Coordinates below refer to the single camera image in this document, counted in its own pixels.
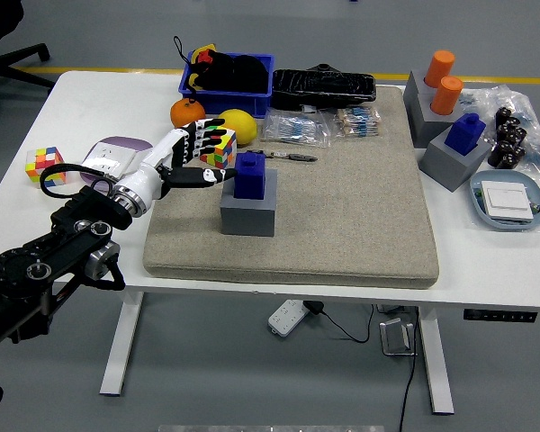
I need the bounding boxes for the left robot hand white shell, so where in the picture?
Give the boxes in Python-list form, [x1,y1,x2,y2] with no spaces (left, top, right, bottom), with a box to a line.
[115,117,239,203]

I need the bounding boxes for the blue seal stamp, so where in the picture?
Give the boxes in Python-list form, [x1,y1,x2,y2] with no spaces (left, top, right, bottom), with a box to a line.
[444,112,486,158]
[232,151,268,201]

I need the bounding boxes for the grey seal holder block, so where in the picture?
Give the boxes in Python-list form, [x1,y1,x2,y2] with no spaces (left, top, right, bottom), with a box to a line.
[219,168,279,238]
[418,127,493,194]

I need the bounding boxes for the orange cylinder seal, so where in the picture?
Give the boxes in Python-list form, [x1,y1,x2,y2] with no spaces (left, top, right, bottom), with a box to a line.
[430,76,464,115]
[424,49,456,89]

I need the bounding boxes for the purple plate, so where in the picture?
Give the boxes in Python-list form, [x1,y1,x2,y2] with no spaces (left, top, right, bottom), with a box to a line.
[79,134,155,185]

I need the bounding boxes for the orange fruit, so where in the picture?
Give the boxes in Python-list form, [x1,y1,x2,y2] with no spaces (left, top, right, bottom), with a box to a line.
[169,97,207,130]

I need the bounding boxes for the large bright puzzle cube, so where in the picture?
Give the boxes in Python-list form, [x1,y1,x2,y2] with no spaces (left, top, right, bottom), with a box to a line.
[199,127,239,170]

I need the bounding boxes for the yellow lemon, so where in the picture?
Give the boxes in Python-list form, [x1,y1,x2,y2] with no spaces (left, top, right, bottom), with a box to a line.
[217,108,258,144]

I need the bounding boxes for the blue plastic bin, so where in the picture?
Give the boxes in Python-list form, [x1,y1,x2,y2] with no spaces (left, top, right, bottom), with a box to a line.
[178,50,276,119]

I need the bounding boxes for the small pastel puzzle cube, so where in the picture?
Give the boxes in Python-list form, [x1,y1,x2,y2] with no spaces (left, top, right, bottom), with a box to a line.
[24,146,68,186]

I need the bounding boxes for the black pouch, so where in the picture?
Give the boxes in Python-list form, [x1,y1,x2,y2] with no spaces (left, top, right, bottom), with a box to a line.
[188,50,271,95]

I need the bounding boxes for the yellow and red tool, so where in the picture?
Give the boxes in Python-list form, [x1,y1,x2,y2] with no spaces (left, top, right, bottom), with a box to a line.
[188,42,218,65]

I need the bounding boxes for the black and silver pen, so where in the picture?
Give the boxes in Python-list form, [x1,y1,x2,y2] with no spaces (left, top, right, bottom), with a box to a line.
[246,148,319,162]

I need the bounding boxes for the bag of blue resistors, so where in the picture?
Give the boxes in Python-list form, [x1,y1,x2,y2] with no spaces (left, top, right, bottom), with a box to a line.
[260,109,333,149]

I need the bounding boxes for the white table leg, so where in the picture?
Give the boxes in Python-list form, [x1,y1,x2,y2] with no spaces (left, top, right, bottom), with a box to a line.
[99,291,144,397]
[417,308,455,416]

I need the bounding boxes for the grey-brown mat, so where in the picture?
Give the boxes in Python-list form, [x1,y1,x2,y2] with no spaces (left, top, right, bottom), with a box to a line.
[142,85,440,290]

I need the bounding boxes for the white power strip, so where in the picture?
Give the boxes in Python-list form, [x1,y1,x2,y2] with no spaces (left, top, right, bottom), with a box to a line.
[267,299,311,338]

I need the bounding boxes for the bag of tan resistors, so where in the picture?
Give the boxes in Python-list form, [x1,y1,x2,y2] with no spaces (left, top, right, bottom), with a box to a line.
[332,106,383,139]

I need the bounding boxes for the silver metal stand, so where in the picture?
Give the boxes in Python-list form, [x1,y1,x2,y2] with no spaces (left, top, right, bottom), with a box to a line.
[378,317,419,357]

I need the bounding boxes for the light blue plate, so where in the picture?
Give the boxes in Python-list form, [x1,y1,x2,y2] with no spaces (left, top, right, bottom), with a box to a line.
[469,169,540,232]

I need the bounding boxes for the black table control panel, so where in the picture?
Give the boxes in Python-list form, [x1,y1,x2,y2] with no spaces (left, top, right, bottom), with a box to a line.
[463,308,537,324]

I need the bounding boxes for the clear plastic bags of parts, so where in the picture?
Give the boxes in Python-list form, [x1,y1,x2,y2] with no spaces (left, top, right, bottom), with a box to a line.
[458,84,540,235]

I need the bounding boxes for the white wall socket panel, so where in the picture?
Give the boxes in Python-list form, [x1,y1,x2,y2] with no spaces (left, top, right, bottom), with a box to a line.
[81,142,140,180]

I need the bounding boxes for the black cord loop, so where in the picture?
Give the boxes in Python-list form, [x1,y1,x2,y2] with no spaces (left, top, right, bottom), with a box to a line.
[172,35,198,105]

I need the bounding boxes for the black plug and cable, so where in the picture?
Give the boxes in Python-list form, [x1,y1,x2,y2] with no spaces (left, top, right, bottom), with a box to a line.
[303,300,419,432]

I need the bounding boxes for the white switch panel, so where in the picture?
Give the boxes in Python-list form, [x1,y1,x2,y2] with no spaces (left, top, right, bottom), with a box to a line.
[480,180,535,222]

